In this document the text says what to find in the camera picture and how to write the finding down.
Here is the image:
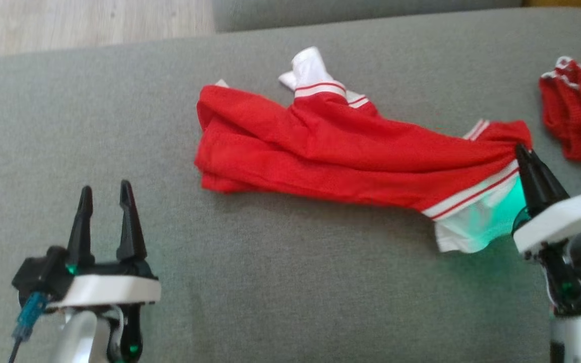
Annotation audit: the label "yellow sofa back cushion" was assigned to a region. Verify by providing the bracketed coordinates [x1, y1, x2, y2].
[522, 0, 581, 16]

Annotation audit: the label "red shirt with white sleeves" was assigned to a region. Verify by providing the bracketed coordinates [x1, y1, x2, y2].
[194, 46, 533, 254]

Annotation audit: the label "left camera cable blue plug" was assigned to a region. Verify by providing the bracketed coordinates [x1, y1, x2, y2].
[7, 291, 50, 363]

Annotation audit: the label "large grey sofa ottoman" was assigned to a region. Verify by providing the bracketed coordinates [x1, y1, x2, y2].
[0, 6, 581, 363]

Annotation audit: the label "red shorts with white stripe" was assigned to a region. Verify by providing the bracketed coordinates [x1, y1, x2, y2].
[538, 56, 581, 166]

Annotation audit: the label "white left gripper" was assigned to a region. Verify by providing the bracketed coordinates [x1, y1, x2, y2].
[46, 180, 162, 363]

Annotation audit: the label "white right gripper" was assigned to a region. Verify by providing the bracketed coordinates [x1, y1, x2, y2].
[511, 144, 581, 317]

